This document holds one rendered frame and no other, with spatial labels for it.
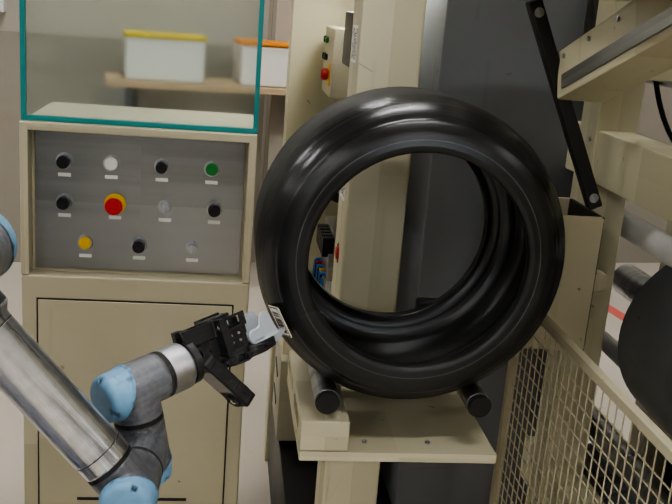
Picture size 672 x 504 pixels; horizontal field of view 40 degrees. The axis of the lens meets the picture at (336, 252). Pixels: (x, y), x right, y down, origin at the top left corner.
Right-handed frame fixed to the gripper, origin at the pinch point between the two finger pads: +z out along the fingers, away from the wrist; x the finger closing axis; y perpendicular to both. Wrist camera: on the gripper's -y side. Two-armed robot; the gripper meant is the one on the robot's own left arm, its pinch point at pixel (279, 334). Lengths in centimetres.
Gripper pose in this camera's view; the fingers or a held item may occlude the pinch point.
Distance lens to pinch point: 159.9
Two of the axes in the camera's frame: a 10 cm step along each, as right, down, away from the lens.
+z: 6.8, -2.7, 6.8
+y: -2.6, -9.6, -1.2
